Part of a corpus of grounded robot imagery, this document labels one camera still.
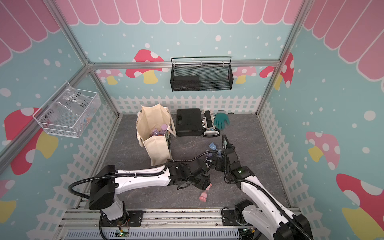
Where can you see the green rubber glove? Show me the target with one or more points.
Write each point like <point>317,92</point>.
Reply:
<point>221,120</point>

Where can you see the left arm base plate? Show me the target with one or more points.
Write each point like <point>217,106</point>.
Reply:
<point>129,219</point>

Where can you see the purple hourglass top cluster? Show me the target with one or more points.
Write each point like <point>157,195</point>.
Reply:
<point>155,132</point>

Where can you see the blue hourglass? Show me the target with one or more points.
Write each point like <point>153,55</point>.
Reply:
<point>214,147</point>

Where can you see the cream canvas tote bag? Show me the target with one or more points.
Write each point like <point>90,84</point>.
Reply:
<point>155,126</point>

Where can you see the clear plastic wall bin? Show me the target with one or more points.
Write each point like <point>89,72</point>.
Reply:
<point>67,111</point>

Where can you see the black plastic case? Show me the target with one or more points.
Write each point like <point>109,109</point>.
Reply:
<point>189,122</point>

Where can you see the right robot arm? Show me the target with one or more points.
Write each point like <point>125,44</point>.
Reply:
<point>268,215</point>

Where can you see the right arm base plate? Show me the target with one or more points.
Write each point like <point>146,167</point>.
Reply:
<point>240,218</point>

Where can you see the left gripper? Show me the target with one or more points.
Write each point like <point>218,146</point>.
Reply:
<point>204,182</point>

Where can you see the plastic bag in bin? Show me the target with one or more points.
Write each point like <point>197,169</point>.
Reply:
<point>75,105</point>

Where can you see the black bit holder strip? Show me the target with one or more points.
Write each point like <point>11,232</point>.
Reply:
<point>209,128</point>

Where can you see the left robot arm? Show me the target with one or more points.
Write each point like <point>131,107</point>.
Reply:
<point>103,189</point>

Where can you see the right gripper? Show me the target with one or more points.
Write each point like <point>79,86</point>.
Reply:
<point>220,161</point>

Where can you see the black box in basket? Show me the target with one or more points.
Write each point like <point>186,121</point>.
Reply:
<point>185,83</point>

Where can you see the black wire mesh basket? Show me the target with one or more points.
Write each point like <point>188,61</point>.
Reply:
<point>215,72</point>

